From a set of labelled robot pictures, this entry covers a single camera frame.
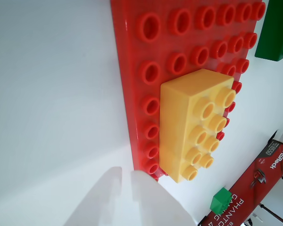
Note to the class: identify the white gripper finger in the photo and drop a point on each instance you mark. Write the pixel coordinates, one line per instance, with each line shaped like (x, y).
(160, 207)
(101, 195)

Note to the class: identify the large green lego brick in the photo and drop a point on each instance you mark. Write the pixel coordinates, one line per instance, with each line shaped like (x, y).
(273, 30)

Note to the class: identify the small green lego brick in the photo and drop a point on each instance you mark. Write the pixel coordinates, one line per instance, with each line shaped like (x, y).
(220, 200)

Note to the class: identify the yellow lego brick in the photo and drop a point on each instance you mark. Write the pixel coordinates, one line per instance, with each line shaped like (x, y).
(177, 117)

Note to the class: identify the red lego baseplate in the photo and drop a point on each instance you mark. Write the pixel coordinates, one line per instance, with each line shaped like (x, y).
(132, 47)

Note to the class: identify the red black ASRock box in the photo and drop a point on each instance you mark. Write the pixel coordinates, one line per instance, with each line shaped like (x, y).
(250, 188)

